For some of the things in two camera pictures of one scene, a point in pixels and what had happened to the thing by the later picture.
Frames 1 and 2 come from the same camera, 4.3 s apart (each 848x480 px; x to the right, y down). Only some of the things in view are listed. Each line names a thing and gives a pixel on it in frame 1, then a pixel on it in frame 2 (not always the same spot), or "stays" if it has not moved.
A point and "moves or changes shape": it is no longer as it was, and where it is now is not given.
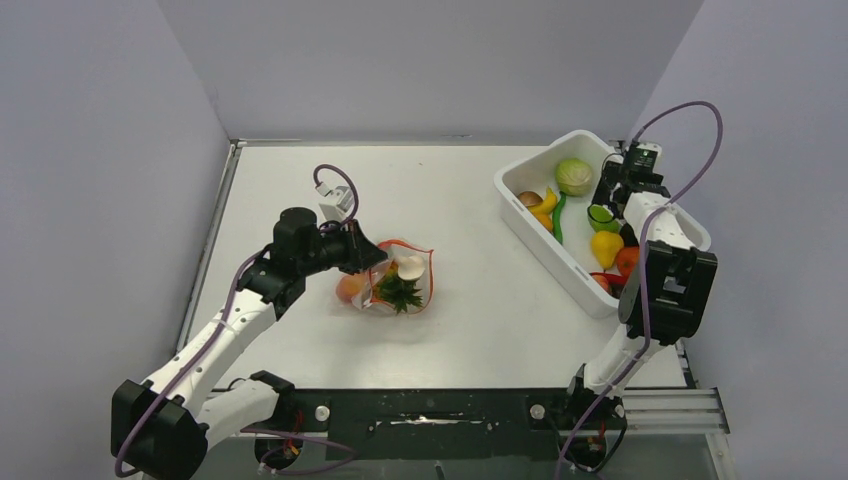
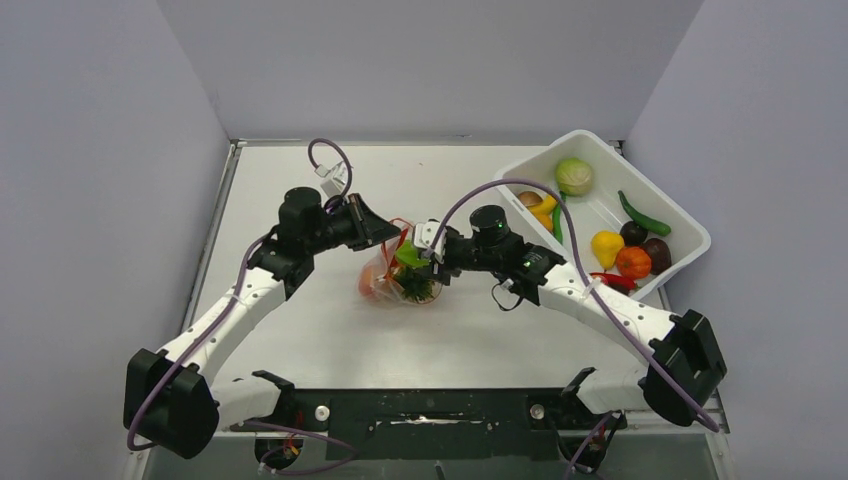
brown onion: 528,198 stays
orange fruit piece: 545,219 stays
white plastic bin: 548,225 stays
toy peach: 349,286 moves or changes shape
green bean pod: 556,220 stays
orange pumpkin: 627,258 stays
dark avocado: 629,237 stays
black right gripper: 612,176 → 443,271
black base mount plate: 445,424 stays
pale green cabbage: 573,176 stays
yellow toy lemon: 605,246 stays
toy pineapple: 398,292 → 414,284
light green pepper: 602,219 → 408,255
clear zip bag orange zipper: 402,284 moves or changes shape
